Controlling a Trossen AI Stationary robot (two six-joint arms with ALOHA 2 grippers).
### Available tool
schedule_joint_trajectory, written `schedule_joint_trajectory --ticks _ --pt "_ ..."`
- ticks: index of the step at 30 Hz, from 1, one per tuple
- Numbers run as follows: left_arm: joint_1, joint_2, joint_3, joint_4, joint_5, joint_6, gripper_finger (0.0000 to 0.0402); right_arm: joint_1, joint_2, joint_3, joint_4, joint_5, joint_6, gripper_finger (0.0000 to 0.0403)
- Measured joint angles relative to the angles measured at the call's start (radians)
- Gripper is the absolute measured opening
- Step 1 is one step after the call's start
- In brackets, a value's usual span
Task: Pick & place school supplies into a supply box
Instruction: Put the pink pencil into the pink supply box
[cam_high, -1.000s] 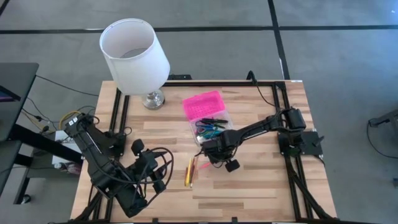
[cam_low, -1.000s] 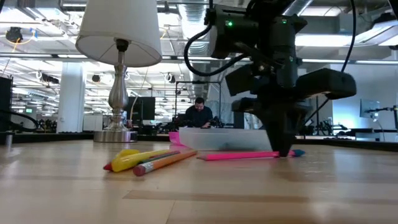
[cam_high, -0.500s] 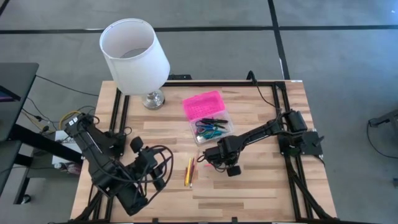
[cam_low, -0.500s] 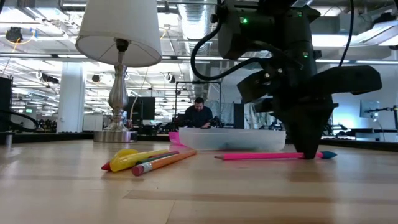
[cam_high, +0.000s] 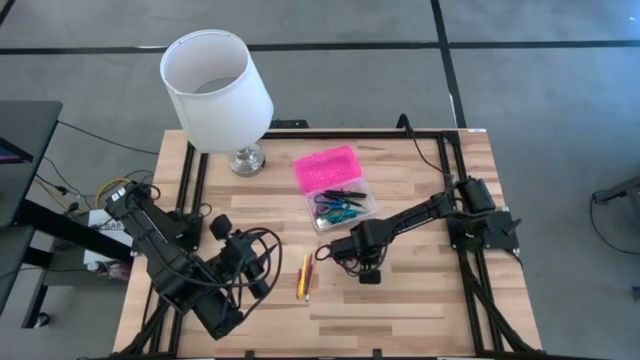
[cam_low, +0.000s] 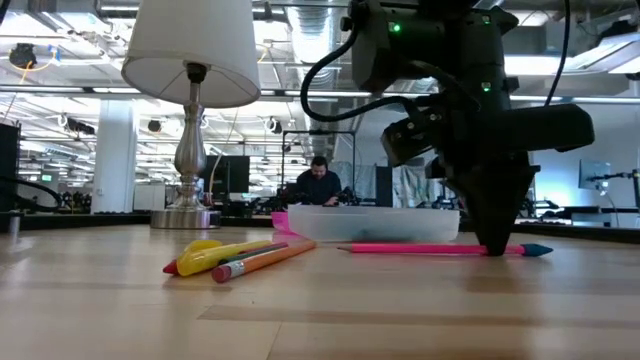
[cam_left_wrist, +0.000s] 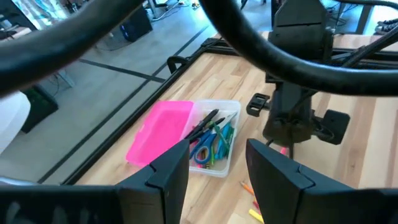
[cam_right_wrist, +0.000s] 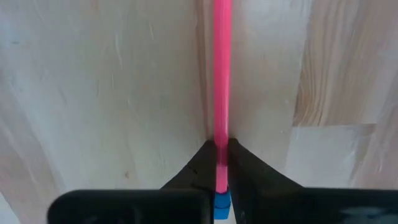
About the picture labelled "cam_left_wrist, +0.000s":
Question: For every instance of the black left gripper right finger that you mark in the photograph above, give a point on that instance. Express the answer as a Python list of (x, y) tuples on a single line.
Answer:
[(286, 196)]

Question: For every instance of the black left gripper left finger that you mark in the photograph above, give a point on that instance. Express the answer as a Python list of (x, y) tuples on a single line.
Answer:
[(164, 193)]

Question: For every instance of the yellow highlighter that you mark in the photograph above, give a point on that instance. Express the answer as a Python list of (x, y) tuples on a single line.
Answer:
[(255, 216)]

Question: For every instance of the orange pencil red eraser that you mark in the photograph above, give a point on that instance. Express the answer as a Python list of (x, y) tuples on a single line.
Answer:
[(247, 188)]

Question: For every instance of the teal blue pen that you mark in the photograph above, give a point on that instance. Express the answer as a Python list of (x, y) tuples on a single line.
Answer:
[(224, 140)]

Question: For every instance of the bright green pen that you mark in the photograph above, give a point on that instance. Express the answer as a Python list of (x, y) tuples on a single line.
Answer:
[(221, 137)]

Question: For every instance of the black pen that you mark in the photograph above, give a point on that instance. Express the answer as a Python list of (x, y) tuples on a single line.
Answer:
[(203, 123), (211, 126)]

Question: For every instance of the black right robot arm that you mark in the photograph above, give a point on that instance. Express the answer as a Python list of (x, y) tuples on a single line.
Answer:
[(298, 31)]

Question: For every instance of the clear supply box pink lid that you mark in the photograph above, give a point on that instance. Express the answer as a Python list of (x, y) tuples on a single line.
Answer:
[(161, 133)]

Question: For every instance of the black computer tower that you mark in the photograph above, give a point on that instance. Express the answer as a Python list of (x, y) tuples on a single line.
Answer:
[(136, 25)]

